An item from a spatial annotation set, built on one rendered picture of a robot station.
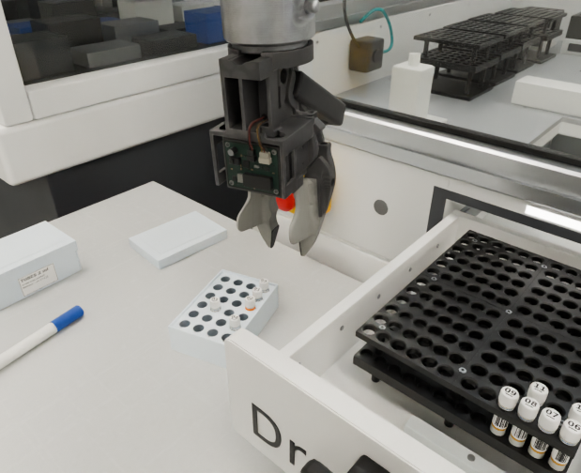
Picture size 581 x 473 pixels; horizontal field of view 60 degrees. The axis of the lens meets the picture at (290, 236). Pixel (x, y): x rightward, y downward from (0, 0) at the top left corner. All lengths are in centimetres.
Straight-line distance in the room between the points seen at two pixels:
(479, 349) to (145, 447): 33
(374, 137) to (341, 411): 39
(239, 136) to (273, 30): 9
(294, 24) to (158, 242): 48
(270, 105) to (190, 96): 75
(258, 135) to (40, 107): 63
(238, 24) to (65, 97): 63
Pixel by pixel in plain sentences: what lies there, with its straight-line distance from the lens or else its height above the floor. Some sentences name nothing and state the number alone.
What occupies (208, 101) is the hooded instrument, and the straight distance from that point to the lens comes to 119.
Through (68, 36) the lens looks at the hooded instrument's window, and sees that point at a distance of 102.
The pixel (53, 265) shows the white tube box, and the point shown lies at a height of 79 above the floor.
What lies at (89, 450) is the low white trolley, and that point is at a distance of 57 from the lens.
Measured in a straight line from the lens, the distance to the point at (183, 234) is 81.
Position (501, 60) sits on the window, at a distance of 58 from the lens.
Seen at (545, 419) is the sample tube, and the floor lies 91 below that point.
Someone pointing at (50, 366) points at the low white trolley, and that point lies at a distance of 66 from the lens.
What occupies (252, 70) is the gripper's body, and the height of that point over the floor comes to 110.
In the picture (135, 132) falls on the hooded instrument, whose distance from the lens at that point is 109.
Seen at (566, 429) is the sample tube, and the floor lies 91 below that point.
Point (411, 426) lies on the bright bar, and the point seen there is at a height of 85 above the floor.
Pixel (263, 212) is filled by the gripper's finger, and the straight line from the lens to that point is 52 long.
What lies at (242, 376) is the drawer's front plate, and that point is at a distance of 41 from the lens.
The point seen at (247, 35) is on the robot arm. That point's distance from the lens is 41.
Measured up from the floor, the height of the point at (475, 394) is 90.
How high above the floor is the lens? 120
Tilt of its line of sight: 32 degrees down
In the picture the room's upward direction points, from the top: straight up
